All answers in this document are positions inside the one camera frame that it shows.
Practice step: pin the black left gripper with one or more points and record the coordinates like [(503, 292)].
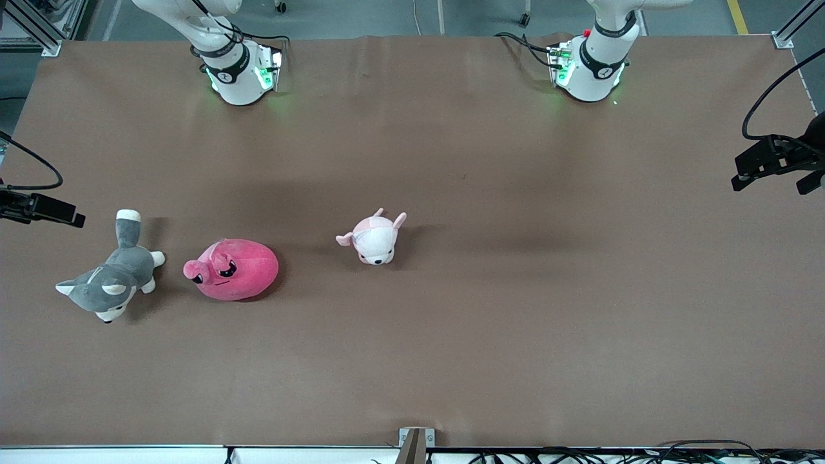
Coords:
[(809, 152)]

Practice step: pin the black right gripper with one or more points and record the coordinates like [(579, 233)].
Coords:
[(19, 206)]

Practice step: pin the round magenta pink plush toy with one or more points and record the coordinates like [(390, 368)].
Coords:
[(248, 274)]

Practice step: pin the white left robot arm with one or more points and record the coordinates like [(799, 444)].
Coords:
[(590, 80)]

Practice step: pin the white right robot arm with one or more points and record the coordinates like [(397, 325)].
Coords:
[(238, 80)]

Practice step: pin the grey white husky plush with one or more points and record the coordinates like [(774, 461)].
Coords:
[(113, 283)]

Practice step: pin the pale pink white plush dog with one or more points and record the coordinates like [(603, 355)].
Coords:
[(374, 241)]

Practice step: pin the brown table cover sheet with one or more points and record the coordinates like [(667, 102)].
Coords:
[(412, 354)]

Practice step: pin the aluminium frame post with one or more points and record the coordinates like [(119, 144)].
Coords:
[(789, 32), (45, 35)]

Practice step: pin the white table edge rail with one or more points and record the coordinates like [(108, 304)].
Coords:
[(116, 455)]

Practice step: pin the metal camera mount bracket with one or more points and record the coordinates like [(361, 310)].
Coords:
[(416, 444)]

